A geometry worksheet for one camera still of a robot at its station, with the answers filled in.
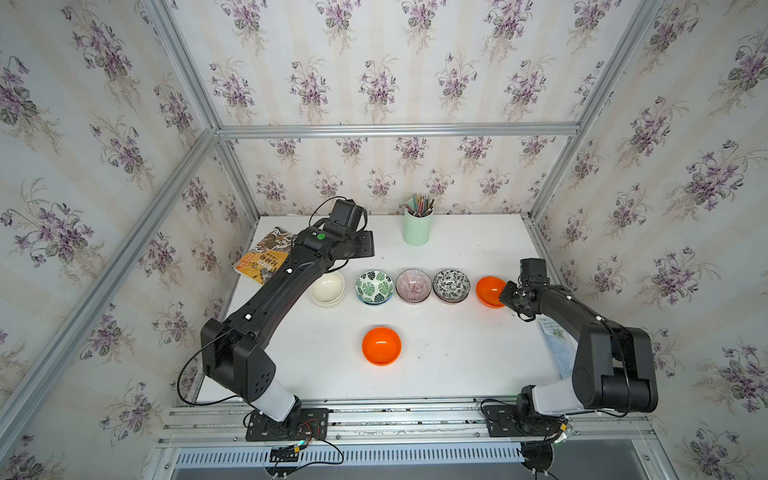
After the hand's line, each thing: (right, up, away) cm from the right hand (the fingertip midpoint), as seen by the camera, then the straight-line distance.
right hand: (509, 297), depth 93 cm
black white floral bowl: (-18, +3, +3) cm, 18 cm away
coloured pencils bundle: (-27, +31, +12) cm, 42 cm away
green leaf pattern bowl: (-43, +3, +3) cm, 43 cm away
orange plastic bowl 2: (-41, -12, -9) cm, 43 cm away
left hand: (-43, +16, -12) cm, 48 cm away
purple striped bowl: (-30, +3, +3) cm, 31 cm away
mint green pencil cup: (-28, +23, +15) cm, 39 cm away
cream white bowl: (-57, +2, +1) cm, 57 cm away
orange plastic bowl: (-6, +2, +1) cm, 7 cm away
